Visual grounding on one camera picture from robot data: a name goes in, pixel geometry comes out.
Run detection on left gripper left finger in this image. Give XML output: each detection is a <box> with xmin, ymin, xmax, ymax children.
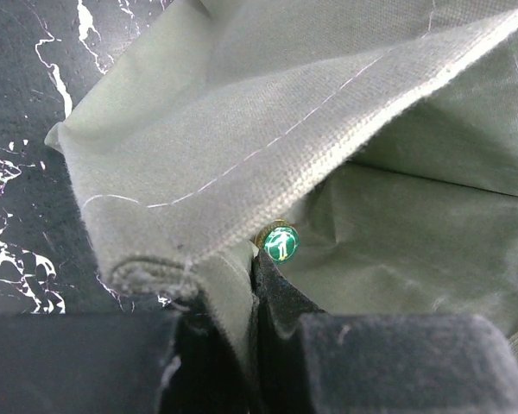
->
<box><xmin>0</xmin><ymin>304</ymin><xmax>242</xmax><ymax>413</ymax></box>

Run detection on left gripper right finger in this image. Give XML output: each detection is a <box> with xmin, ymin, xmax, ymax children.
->
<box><xmin>252</xmin><ymin>253</ymin><xmax>518</xmax><ymax>413</ymax></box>

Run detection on grey-green canvas bag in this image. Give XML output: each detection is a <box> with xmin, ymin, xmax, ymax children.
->
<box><xmin>45</xmin><ymin>1</ymin><xmax>518</xmax><ymax>374</ymax></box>

